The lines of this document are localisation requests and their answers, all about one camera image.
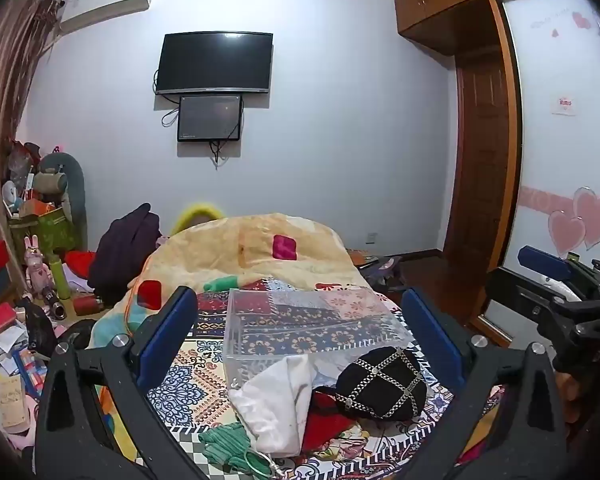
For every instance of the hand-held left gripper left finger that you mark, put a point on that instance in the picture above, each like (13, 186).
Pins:
(172, 322)

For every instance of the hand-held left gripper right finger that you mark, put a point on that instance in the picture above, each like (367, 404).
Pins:
(430, 330)

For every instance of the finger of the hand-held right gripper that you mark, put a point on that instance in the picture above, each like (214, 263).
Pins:
(545, 262)

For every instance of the clear plastic storage box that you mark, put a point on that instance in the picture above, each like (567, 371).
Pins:
(310, 330)

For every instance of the white cloth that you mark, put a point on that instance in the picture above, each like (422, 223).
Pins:
(275, 405)

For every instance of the green knitted cloth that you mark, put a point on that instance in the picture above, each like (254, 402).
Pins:
(227, 442)

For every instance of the red cloth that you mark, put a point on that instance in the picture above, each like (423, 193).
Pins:
(327, 422)

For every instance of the person's right hand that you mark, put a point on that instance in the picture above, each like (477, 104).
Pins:
(570, 395)

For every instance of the clutter beside bed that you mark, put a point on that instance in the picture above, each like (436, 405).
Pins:
(377, 265)

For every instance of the dark purple clothing pile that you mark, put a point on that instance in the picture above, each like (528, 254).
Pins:
(122, 255)

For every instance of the red cylinder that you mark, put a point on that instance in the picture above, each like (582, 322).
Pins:
(86, 305)

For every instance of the white wardrobe door with hearts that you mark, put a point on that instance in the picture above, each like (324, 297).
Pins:
(555, 160)

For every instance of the yellow fleece blanket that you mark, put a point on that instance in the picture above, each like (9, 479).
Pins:
(250, 245)

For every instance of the red fabric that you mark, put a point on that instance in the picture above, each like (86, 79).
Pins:
(79, 262)

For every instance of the brown wooden door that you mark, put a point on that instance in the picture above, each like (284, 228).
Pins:
(485, 160)

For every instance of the green bottle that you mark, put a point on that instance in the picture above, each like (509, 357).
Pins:
(59, 277)

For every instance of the black bag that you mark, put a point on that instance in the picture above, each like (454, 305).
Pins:
(36, 330)

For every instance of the pink rabbit toy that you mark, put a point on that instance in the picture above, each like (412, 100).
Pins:
(36, 267)

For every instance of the green gift bag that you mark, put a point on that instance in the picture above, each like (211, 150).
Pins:
(50, 230)

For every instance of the pile of papers and books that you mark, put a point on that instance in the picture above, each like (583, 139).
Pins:
(7, 375)

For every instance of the grey green plush toy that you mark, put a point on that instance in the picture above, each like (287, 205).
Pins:
(67, 180)

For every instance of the brown striped curtain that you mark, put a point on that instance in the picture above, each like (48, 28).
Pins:
(10, 110)

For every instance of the brown wooden overhead cabinet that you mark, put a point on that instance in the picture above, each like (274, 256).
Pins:
(445, 10)

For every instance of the white wall socket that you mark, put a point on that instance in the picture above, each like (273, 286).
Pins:
(371, 236)

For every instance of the small black wall monitor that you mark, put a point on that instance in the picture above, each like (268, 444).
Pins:
(209, 117)

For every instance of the black wall television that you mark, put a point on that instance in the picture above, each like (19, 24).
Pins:
(214, 62)

